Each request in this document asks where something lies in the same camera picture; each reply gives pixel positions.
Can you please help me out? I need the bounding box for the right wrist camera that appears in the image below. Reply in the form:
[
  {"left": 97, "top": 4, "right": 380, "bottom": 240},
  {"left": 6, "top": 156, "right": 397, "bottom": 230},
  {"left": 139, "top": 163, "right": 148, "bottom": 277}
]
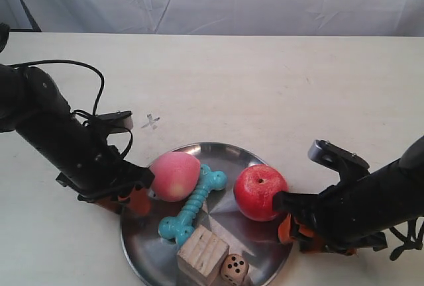
[{"left": 307, "top": 140, "right": 370, "bottom": 171}]

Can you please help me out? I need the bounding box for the silver metal tray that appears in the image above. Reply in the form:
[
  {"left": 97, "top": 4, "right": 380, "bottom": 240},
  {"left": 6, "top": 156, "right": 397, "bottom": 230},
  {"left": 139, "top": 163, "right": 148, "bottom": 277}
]
[{"left": 121, "top": 142, "right": 292, "bottom": 285}]

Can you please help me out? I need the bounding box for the red apple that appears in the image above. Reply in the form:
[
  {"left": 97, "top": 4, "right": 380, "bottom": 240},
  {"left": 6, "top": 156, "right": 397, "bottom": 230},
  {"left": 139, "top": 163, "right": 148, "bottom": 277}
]
[{"left": 233, "top": 164, "right": 288, "bottom": 222}]

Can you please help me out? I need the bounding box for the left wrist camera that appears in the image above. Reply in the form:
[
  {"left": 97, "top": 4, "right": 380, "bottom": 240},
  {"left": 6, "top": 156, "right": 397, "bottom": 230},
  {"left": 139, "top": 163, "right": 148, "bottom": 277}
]
[{"left": 97, "top": 111, "right": 133, "bottom": 134}]

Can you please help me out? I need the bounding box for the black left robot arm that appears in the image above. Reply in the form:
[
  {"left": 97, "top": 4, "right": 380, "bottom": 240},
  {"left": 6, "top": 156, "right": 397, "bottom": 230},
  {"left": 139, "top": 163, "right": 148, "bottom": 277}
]
[{"left": 1, "top": 62, "right": 154, "bottom": 216}]

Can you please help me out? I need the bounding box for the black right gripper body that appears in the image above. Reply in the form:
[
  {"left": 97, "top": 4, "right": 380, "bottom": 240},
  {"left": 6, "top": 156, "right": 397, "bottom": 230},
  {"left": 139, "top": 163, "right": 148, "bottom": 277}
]
[{"left": 272, "top": 171, "right": 388, "bottom": 252}]

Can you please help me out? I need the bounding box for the teal bone toy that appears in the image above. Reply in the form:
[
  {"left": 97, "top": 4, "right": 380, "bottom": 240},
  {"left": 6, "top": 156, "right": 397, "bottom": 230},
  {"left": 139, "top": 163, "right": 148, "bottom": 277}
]
[{"left": 158, "top": 164, "right": 227, "bottom": 246}]

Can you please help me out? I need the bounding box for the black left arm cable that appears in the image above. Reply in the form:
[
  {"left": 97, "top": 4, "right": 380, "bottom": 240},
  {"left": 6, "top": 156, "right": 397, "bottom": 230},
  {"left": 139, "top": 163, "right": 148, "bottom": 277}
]
[{"left": 9, "top": 60, "right": 134, "bottom": 161}]

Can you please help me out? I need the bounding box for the wooden die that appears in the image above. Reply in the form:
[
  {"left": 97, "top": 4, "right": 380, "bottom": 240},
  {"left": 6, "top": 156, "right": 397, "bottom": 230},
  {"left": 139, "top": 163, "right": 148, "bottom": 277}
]
[{"left": 220, "top": 254, "right": 249, "bottom": 285}]

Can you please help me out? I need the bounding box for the white backdrop curtain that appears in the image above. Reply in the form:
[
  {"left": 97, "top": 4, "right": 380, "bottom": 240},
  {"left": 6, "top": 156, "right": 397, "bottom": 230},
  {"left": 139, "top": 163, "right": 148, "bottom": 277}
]
[{"left": 23, "top": 0, "right": 423, "bottom": 36}]

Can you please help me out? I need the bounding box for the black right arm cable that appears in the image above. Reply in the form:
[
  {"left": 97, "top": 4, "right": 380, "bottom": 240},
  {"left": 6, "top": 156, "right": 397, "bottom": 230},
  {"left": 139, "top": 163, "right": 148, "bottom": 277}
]
[{"left": 387, "top": 216, "right": 424, "bottom": 261}]

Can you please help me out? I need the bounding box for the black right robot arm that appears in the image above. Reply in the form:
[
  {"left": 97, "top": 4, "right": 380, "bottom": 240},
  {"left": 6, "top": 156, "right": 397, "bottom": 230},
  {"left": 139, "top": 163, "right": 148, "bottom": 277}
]
[{"left": 272, "top": 138, "right": 423, "bottom": 261}]

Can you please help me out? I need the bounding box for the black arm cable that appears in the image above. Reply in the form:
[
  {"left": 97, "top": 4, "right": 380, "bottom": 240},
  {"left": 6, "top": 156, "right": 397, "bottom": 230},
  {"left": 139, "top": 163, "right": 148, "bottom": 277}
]
[
  {"left": 9, "top": 60, "right": 134, "bottom": 161},
  {"left": 387, "top": 216, "right": 424, "bottom": 261}
]

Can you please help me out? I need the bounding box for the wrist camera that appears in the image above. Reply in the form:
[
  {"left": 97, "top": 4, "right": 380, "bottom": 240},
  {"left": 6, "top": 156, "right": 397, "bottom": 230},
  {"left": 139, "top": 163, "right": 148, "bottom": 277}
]
[
  {"left": 97, "top": 111, "right": 133, "bottom": 134},
  {"left": 307, "top": 140, "right": 370, "bottom": 171}
]

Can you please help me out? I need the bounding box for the black vertical pole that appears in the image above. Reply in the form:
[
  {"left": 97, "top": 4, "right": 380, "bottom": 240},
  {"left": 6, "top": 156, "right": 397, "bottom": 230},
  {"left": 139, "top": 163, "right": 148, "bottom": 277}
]
[{"left": 1, "top": 0, "right": 41, "bottom": 32}]

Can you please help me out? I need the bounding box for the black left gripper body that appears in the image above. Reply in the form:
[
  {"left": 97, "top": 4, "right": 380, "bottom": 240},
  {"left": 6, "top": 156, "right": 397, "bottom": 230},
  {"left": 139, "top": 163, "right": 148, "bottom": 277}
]
[{"left": 55, "top": 145, "right": 154, "bottom": 202}]

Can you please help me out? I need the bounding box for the wooden block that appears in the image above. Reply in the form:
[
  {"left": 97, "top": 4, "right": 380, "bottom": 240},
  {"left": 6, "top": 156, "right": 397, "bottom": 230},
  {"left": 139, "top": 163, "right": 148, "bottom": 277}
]
[{"left": 177, "top": 225, "right": 229, "bottom": 285}]

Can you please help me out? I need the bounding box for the pink peach toy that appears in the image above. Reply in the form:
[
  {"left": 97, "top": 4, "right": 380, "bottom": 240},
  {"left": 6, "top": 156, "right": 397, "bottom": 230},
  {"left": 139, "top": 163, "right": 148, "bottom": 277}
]
[{"left": 149, "top": 152, "right": 201, "bottom": 202}]

